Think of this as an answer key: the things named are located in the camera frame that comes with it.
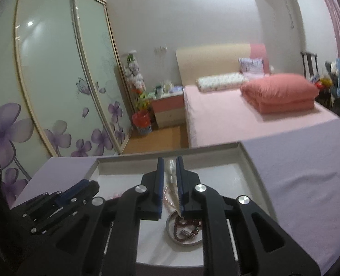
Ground floral pillow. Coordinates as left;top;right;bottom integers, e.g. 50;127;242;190
196;72;245;92

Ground purple tablecloth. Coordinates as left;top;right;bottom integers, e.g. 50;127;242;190
11;118;340;276

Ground dark wooden chair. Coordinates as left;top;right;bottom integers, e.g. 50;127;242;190
300;51;320;78

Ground dark red bead bracelet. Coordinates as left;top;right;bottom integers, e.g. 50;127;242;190
173;216;203;240

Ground grey shallow tray box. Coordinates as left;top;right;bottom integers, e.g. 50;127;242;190
82;141;278;268

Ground folded pink quilt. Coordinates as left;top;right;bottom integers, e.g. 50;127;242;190
240;73;320;114

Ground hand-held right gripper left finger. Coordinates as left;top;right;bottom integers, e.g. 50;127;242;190
18;158;163;276

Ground white standing air conditioner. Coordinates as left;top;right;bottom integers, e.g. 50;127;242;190
250;0;307;77

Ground pink and beige nightstand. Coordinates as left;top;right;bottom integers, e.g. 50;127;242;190
150;88;186;130

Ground pink pearl bracelet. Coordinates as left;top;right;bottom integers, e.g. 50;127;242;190
164;185;176;212

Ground red basket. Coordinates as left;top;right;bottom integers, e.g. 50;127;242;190
132;110;153;135

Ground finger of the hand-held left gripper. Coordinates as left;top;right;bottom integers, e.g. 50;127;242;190
15;179;91;217
23;181;99;234

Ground plush toy rack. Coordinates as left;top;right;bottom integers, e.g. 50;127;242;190
122;53;147;112

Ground beige headboard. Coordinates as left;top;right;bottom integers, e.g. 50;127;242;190
175;44;252;87

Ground printed square cushion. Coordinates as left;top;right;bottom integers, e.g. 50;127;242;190
238;57;265;75

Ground white pearl bracelet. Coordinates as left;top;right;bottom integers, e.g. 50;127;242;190
165;159;182;217

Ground red and yellow toys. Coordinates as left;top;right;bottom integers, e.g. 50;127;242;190
314;76;334;88

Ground grey bangle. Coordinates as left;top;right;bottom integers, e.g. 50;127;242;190
165;210;205;246

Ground pink bed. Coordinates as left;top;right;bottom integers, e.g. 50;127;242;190
183;85;340;148

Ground flower print sliding wardrobe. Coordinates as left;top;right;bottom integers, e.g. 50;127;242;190
0;0;133;207

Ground pink headboard panel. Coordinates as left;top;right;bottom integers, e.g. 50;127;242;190
250;44;271;75

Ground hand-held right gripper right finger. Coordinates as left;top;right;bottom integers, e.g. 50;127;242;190
177;157;321;276

